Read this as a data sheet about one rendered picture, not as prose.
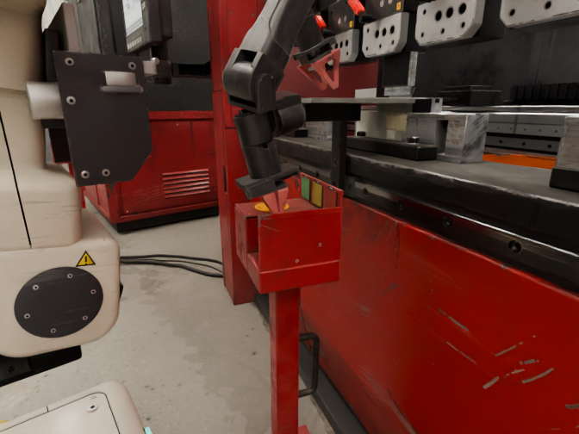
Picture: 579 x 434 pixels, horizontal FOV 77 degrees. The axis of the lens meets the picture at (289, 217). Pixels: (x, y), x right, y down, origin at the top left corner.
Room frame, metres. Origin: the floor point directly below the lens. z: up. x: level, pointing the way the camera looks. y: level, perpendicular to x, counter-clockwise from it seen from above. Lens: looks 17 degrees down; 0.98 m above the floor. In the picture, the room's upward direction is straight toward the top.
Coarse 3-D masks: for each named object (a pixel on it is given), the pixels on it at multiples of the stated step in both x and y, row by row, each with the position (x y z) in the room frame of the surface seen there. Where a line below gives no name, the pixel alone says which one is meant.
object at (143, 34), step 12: (144, 0) 1.67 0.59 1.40; (156, 0) 1.66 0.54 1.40; (168, 0) 1.72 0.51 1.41; (144, 12) 1.68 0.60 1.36; (156, 12) 1.66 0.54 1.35; (168, 12) 1.72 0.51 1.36; (144, 24) 1.70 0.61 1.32; (156, 24) 1.66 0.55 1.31; (168, 24) 1.71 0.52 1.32; (132, 36) 1.89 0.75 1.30; (144, 36) 1.71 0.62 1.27; (156, 36) 1.65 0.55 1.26; (168, 36) 1.71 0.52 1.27; (132, 48) 1.91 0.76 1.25; (144, 48) 1.83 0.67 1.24
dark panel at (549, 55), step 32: (512, 32) 1.25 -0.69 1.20; (544, 32) 1.15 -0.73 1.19; (576, 32) 1.07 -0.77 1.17; (448, 64) 1.47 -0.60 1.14; (480, 64) 1.34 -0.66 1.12; (512, 64) 1.23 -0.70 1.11; (544, 64) 1.13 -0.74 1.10; (576, 64) 1.05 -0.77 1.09; (384, 96) 1.83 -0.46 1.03; (416, 96) 1.62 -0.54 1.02
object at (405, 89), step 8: (392, 56) 0.96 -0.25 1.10; (400, 56) 0.94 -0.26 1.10; (408, 56) 0.91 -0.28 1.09; (416, 56) 0.91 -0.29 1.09; (384, 64) 0.99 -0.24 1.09; (392, 64) 0.96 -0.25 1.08; (400, 64) 0.93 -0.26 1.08; (408, 64) 0.91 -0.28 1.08; (416, 64) 0.91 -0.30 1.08; (384, 72) 0.99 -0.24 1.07; (392, 72) 0.96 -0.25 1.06; (400, 72) 0.93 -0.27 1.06; (408, 72) 0.90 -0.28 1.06; (384, 80) 0.99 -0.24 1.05; (392, 80) 0.96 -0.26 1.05; (400, 80) 0.93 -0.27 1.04; (408, 80) 0.90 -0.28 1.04; (392, 88) 0.97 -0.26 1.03; (400, 88) 0.94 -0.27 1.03; (408, 88) 0.91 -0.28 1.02
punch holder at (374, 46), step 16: (368, 0) 1.02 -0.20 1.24; (384, 0) 0.95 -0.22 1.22; (400, 0) 0.90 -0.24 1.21; (384, 16) 0.95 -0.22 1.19; (400, 16) 0.89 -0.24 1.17; (416, 16) 0.91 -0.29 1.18; (368, 32) 1.00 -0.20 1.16; (384, 32) 0.95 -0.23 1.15; (400, 32) 0.89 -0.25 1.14; (368, 48) 1.00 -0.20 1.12; (384, 48) 0.94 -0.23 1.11; (400, 48) 0.91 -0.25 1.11; (416, 48) 0.91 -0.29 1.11
